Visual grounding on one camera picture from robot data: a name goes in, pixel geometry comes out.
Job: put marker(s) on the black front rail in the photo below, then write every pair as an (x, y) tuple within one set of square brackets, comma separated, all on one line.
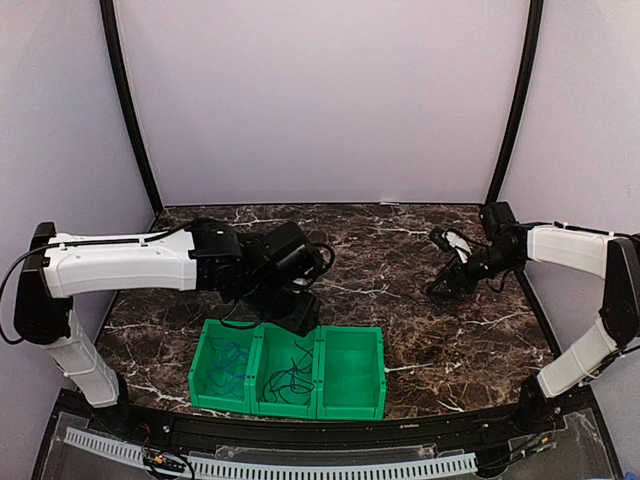
[(483, 429)]

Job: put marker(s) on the left black frame post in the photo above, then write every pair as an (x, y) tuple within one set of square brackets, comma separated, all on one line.
[(125, 98)]

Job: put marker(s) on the white slotted cable duct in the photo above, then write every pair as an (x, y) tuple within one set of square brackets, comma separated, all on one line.
[(203, 467)]

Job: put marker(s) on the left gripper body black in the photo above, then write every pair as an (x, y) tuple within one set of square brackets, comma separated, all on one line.
[(271, 306)]

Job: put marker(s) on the right green plastic bin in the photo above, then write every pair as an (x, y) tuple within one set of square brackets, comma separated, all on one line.
[(352, 383)]

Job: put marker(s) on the middle green plastic bin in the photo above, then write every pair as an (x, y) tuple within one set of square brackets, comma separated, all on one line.
[(284, 381)]

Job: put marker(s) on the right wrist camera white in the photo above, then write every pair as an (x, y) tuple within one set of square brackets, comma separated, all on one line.
[(450, 241)]

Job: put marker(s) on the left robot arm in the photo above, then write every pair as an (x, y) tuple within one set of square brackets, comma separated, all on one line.
[(270, 273)]

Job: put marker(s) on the left green plastic bin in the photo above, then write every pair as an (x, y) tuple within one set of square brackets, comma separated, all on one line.
[(221, 371)]

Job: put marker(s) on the right black frame post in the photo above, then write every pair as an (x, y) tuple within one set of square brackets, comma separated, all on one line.
[(521, 88)]

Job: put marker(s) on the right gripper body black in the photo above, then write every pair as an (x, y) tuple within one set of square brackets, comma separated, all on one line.
[(497, 264)]

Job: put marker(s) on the green plastic bin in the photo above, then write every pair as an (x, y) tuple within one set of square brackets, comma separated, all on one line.
[(221, 371), (284, 381), (352, 383)]

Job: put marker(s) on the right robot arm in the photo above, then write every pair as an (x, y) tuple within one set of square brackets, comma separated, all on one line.
[(604, 262)]

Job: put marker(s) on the black frame post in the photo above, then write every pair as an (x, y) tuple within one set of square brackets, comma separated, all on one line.
[(521, 88), (125, 98)]

